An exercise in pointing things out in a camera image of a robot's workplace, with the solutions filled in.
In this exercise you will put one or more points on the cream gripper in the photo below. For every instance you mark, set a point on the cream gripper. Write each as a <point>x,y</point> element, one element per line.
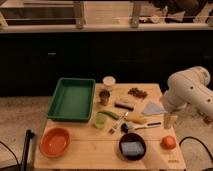
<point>169,120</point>

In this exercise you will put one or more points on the blue-grey sponge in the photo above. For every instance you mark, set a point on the blue-grey sponge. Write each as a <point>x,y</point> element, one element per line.
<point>132,148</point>

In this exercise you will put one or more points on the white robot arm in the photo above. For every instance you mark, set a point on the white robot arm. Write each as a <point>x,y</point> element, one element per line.
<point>187,87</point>

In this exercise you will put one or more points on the blue triangular cloth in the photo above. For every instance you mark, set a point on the blue triangular cloth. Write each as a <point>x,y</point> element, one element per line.
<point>152,108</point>

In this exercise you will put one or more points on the orange tomato toy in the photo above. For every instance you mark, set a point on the orange tomato toy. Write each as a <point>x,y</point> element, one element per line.
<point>168,142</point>

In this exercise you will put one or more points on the yellow banana toy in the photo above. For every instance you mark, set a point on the yellow banana toy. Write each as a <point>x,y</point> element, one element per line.
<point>136,118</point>

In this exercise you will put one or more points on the black bowl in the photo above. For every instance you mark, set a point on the black bowl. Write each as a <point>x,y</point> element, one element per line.
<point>132,137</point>

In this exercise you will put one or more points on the brown nut cluster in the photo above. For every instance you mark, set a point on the brown nut cluster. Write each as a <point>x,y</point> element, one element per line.
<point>138,93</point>

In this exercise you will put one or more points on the black dish brush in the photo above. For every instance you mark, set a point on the black dish brush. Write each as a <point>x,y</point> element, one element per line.
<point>128,127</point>

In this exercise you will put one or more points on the black and tan eraser block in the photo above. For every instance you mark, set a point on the black and tan eraser block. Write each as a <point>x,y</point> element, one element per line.
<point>125,104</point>

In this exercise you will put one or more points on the small paint brush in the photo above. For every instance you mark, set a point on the small paint brush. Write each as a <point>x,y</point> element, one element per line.
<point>118,122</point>

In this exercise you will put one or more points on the green pepper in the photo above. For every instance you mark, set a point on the green pepper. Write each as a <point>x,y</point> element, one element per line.
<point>110,114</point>

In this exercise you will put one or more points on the green plastic cup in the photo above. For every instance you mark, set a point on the green plastic cup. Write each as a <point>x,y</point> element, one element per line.
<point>99,121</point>

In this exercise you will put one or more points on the small metal cup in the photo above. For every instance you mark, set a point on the small metal cup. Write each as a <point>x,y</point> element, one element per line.
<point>104,97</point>

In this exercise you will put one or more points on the green plastic tray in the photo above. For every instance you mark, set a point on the green plastic tray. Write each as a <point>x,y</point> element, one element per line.
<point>72,100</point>

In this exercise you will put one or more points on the orange bowl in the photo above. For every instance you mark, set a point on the orange bowl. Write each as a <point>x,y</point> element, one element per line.
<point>54,143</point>

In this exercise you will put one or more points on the black stand pole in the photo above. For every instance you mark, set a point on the black stand pole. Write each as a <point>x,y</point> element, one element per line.
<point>28,137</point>

